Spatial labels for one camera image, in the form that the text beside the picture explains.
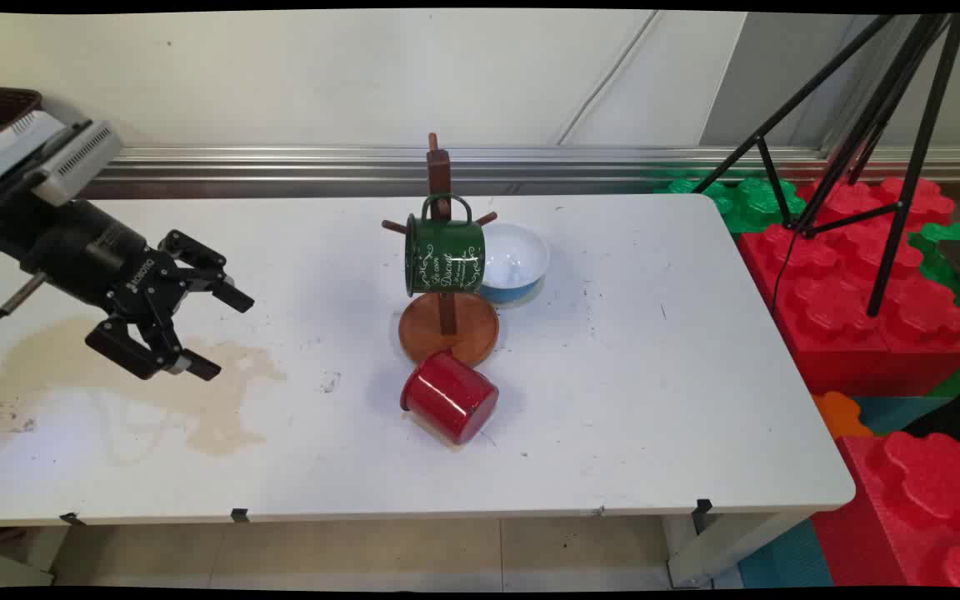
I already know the black tripod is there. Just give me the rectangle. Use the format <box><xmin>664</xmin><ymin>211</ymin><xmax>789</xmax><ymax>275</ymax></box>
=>
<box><xmin>691</xmin><ymin>12</ymin><xmax>960</xmax><ymax>318</ymax></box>

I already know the white wall conduit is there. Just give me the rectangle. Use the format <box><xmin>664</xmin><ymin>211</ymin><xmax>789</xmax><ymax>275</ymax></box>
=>
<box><xmin>553</xmin><ymin>10</ymin><xmax>666</xmax><ymax>148</ymax></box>

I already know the large red foam block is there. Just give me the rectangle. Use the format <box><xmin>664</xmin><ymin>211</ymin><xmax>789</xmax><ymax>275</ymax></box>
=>
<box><xmin>737</xmin><ymin>176</ymin><xmax>960</xmax><ymax>398</ymax></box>

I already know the red foam block stack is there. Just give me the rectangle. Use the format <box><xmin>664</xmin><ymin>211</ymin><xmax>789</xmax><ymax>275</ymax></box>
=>
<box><xmin>737</xmin><ymin>395</ymin><xmax>952</xmax><ymax>589</ymax></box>

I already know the small green foam block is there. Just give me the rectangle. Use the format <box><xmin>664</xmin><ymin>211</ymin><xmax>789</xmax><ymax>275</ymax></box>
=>
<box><xmin>653</xmin><ymin>171</ymin><xmax>808</xmax><ymax>235</ymax></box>

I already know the orange foam block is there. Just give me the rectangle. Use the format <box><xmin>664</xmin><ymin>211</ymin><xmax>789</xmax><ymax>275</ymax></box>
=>
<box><xmin>812</xmin><ymin>391</ymin><xmax>874</xmax><ymax>440</ymax></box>

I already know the black cable with metal plug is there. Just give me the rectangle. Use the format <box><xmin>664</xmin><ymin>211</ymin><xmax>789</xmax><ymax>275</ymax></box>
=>
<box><xmin>0</xmin><ymin>272</ymin><xmax>49</xmax><ymax>328</ymax></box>

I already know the brown basket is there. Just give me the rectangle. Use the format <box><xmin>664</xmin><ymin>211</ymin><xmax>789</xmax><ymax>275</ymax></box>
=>
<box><xmin>0</xmin><ymin>86</ymin><xmax>43</xmax><ymax>139</ymax></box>

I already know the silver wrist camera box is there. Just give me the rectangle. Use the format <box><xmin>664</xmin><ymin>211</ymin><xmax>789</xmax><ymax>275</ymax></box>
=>
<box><xmin>28</xmin><ymin>120</ymin><xmax>123</xmax><ymax>208</ymax></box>

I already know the wooden mug tree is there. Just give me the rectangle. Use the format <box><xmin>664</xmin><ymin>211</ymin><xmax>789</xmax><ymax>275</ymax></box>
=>
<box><xmin>381</xmin><ymin>132</ymin><xmax>501</xmax><ymax>368</ymax></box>

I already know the white and blue bowl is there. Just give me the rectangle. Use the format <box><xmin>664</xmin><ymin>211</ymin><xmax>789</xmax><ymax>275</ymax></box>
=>
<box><xmin>477</xmin><ymin>222</ymin><xmax>551</xmax><ymax>307</ymax></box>

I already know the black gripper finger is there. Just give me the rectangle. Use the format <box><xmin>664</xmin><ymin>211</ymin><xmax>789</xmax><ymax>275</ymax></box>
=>
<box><xmin>158</xmin><ymin>228</ymin><xmax>255</xmax><ymax>315</ymax></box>
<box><xmin>84</xmin><ymin>317</ymin><xmax>223</xmax><ymax>383</ymax></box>

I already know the white table leg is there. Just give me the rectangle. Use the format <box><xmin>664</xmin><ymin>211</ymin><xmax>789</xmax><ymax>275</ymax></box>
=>
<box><xmin>662</xmin><ymin>511</ymin><xmax>816</xmax><ymax>589</ymax></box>

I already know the green enamel mug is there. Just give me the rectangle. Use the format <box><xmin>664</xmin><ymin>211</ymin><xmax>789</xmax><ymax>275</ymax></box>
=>
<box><xmin>403</xmin><ymin>193</ymin><xmax>487</xmax><ymax>298</ymax></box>

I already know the red enamel mug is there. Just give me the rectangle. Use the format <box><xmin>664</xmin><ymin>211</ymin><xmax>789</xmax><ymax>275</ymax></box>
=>
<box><xmin>400</xmin><ymin>349</ymin><xmax>500</xmax><ymax>447</ymax></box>

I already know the aluminium rail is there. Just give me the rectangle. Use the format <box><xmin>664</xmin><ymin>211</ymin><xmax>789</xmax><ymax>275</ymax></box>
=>
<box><xmin>78</xmin><ymin>146</ymin><xmax>960</xmax><ymax>199</ymax></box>

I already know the green foam block with dark slab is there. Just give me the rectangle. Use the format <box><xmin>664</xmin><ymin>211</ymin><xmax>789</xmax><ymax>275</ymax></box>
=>
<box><xmin>907</xmin><ymin>221</ymin><xmax>960</xmax><ymax>398</ymax></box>

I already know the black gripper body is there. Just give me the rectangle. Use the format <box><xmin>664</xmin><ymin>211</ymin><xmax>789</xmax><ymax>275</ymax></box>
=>
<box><xmin>0</xmin><ymin>197</ymin><xmax>202</xmax><ymax>328</ymax></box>

